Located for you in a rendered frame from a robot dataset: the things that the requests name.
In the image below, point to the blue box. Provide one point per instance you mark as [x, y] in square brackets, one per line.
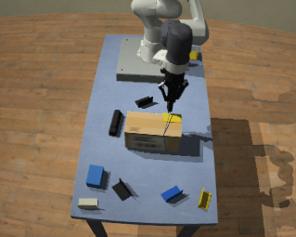
[95, 176]

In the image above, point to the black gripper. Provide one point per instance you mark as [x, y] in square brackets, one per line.
[172, 81]

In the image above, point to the tan cardboard box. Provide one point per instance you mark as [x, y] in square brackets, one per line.
[144, 130]

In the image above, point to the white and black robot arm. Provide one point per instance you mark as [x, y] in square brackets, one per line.
[179, 35]

